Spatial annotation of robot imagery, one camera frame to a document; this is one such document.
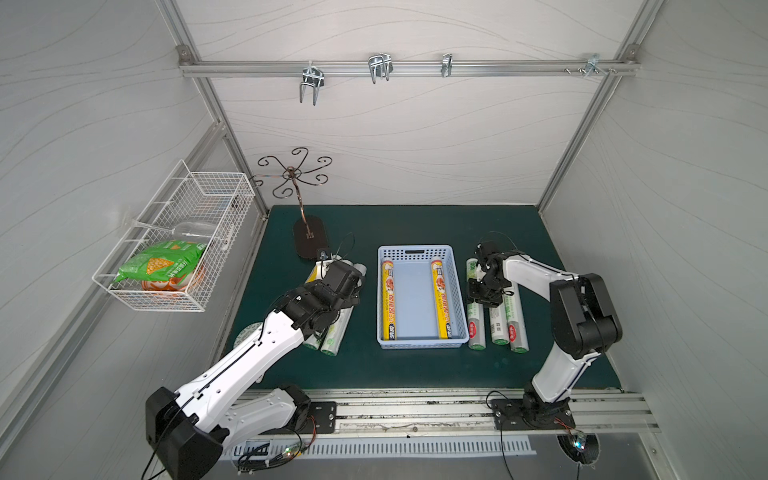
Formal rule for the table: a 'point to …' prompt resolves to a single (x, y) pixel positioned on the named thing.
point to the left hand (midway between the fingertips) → (335, 288)
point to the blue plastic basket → (416, 327)
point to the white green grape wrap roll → (475, 314)
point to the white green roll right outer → (517, 324)
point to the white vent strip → (270, 450)
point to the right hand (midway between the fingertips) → (474, 299)
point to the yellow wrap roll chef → (442, 302)
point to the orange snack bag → (165, 285)
